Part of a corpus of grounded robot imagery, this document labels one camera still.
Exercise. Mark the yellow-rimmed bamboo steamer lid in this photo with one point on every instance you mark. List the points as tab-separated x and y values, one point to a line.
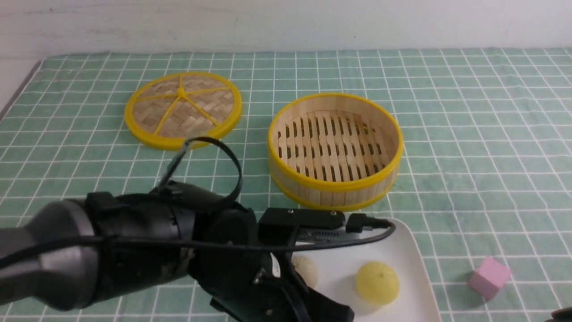
165	112

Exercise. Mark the white square plate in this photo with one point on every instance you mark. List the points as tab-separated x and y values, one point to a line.
336	270

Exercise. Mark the yellow steamed bun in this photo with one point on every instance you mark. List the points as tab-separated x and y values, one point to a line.
377	283

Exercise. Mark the white steamed bun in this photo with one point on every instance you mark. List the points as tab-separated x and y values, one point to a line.
307	269

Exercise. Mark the green checkered tablecloth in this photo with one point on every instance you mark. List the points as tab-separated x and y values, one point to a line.
486	168

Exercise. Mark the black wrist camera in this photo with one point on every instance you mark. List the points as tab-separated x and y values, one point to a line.
286	226

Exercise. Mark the pink cube block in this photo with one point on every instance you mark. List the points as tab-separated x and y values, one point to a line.
489	278

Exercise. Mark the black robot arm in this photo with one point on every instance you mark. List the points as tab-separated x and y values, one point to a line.
78	252

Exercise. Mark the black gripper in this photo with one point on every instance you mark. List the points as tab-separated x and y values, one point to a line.
242	283

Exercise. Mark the yellow-rimmed bamboo steamer basket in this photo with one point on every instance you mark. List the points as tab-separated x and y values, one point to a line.
334	151

